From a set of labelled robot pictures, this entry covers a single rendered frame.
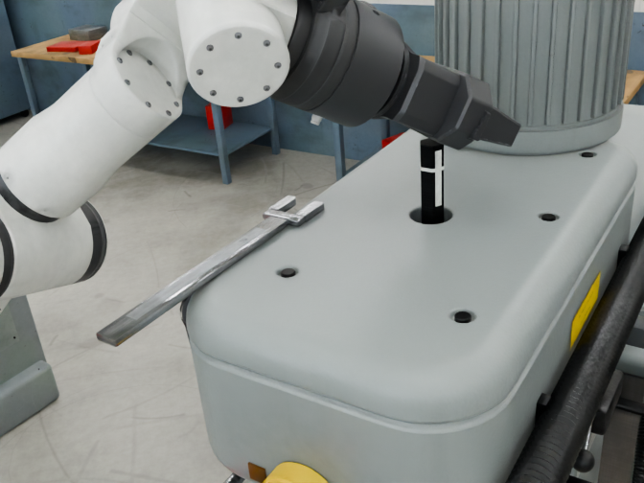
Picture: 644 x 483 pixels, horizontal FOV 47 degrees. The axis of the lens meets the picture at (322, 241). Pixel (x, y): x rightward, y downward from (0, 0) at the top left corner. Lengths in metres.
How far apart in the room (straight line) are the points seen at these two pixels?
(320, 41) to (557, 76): 0.31
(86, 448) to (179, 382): 0.53
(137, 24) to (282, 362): 0.26
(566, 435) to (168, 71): 0.39
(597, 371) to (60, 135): 0.44
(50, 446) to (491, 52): 3.02
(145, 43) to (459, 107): 0.23
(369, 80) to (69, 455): 3.03
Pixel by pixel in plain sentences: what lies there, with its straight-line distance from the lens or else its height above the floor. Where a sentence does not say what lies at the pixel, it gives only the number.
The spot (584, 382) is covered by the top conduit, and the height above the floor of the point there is 1.81.
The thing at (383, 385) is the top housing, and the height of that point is 1.88.
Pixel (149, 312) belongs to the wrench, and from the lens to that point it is 0.55.
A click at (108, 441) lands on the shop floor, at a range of 3.45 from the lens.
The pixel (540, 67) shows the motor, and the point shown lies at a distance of 0.76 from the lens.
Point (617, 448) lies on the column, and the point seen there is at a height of 1.37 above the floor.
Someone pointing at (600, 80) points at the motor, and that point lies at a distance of 0.79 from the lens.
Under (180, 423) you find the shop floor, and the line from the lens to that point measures 3.43.
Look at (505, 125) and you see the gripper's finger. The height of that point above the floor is 1.97.
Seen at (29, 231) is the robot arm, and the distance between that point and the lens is 0.60.
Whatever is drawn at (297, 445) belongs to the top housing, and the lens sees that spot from 0.55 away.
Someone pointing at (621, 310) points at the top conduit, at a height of 1.81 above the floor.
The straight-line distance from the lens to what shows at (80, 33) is 6.94.
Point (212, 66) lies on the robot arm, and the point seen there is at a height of 2.07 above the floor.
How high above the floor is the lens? 2.18
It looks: 28 degrees down
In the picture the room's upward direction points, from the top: 5 degrees counter-clockwise
